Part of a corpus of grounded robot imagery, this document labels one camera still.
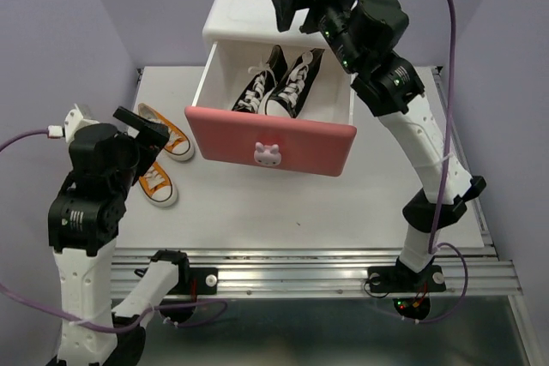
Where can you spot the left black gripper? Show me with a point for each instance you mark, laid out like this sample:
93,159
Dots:
153,136

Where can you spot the orange sneaker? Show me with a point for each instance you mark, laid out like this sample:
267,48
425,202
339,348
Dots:
158,187
179,146

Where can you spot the black sneaker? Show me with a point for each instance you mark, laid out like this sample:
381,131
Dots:
265,77
288,98

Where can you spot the pink bunny knob top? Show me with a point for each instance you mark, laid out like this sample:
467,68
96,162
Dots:
267,155

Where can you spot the dark pink top drawer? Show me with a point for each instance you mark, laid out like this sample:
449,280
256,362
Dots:
318,141

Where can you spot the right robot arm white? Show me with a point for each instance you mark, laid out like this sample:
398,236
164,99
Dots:
395,95

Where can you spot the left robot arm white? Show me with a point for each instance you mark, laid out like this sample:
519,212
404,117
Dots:
83,223

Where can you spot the orange sneaker front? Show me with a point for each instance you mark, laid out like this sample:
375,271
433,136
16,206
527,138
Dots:
158,187

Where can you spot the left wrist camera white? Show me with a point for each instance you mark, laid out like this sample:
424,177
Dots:
78,118

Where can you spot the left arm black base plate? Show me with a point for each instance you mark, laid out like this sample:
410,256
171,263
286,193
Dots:
202,281

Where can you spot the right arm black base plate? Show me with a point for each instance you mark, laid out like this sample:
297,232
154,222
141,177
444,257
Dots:
411,289

